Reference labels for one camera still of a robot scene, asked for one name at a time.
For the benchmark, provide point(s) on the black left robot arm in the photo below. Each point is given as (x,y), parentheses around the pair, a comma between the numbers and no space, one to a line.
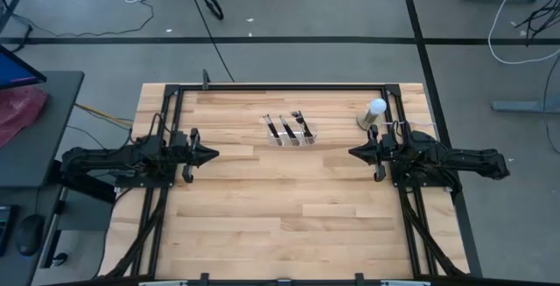
(100,159)

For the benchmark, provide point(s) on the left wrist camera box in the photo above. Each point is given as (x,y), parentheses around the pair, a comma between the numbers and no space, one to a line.
(175,152)

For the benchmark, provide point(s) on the table lamp white bulb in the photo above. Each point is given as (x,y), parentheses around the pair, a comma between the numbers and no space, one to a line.
(378,105)

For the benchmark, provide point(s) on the clear acrylic brush organizer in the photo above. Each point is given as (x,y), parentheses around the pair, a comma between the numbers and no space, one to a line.
(314,135)

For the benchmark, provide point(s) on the large brush silver ferrule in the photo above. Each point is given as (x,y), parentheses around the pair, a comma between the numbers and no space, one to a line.
(307,132)

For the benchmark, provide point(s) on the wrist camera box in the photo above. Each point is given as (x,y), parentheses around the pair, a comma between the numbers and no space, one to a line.
(175,152)
(396,150)

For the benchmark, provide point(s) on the black stand crossbar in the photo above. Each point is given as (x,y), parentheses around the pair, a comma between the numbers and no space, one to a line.
(87,187)

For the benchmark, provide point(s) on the black aluminium table frame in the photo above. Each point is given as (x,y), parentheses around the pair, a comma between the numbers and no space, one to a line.
(280,87)

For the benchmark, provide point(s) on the dark grey side desk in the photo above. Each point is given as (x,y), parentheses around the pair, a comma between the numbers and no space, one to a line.
(39,124)

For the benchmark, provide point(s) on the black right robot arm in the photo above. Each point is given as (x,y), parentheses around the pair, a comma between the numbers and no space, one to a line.
(472,163)

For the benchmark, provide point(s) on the red cloth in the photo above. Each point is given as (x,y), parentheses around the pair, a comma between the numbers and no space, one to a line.
(17,111)

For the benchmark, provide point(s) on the black keyboard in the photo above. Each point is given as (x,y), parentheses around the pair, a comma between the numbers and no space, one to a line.
(5,229)

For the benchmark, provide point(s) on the thin black makeup brush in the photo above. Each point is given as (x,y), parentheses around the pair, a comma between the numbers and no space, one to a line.
(289,130)
(273,130)

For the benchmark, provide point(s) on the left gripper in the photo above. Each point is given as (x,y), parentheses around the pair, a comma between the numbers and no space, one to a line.
(192,155)

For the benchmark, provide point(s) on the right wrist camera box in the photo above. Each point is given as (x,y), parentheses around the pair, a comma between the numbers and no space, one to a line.
(396,150)

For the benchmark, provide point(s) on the black computer mouse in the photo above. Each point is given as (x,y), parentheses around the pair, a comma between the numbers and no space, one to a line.
(30,235)

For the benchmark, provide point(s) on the monitor with blue screen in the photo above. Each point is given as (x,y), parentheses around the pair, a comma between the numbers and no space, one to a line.
(13,69)

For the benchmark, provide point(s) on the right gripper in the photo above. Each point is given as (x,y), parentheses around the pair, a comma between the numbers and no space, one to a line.
(377,152)

